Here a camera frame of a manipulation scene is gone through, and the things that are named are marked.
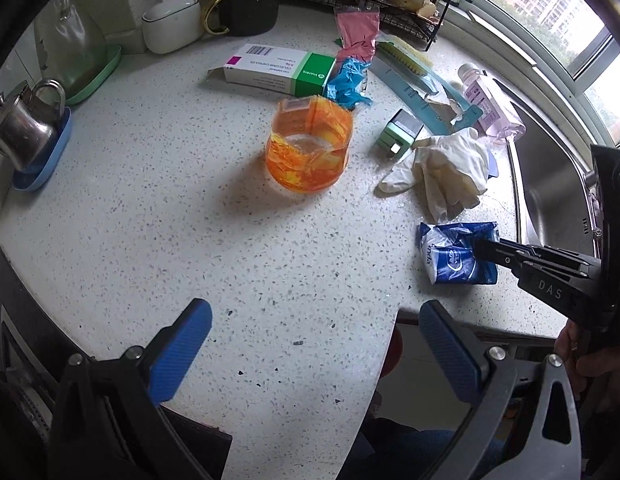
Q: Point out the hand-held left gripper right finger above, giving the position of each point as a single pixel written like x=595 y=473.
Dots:
x=450 y=355

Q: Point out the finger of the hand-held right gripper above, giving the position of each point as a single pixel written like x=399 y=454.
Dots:
x=565 y=260
x=495 y=252

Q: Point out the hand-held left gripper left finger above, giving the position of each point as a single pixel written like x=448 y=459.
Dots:
x=182 y=350

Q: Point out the blue tissue packet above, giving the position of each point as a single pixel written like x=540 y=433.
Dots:
x=450 y=257

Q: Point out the white latex glove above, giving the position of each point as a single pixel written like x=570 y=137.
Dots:
x=445 y=170

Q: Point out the pink liquid bottle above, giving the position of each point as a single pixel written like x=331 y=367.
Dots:
x=490 y=105

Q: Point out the small green box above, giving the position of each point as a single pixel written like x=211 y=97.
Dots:
x=397 y=135

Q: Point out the orange plastic cup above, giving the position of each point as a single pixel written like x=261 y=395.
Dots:
x=310 y=160

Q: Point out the blue wrapper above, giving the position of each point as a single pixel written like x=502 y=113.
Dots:
x=347 y=82

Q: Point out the pink packet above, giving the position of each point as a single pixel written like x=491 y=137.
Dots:
x=357 y=35

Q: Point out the white green medicine box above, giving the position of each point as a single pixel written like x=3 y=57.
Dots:
x=270 y=70

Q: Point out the person's right hand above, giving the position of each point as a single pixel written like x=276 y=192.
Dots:
x=570 y=352

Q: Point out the steel sink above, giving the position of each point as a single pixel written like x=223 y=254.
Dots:
x=555 y=185

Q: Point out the black gas stove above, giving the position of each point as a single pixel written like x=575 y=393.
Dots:
x=19 y=310

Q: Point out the blue saucer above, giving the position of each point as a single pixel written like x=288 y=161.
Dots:
x=47 y=162

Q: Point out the window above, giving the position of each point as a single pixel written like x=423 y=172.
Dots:
x=555 y=5

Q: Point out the steel teapot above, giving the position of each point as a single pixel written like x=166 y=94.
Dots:
x=22 y=127

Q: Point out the green tray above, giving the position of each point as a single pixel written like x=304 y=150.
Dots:
x=98 y=76

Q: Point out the glass jar on green tray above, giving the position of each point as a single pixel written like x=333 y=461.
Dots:
x=69 y=45

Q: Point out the white sugar bowl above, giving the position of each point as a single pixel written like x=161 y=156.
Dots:
x=169 y=22

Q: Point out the dark green mug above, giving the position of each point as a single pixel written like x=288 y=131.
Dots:
x=247 y=7

